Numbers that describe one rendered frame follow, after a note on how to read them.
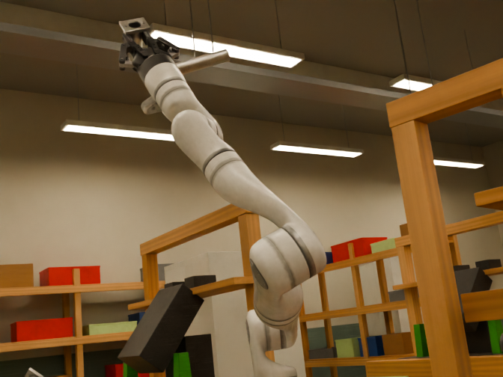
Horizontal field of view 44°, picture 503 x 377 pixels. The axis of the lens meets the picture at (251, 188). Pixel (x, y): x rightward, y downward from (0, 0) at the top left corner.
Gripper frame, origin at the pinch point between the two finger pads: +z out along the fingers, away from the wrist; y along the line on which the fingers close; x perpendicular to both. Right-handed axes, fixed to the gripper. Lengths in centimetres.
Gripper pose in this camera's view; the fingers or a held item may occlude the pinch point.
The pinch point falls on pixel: (136, 37)
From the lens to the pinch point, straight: 138.3
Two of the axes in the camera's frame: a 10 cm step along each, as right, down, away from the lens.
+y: -8.8, 2.7, -4.0
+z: -4.6, -7.1, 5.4
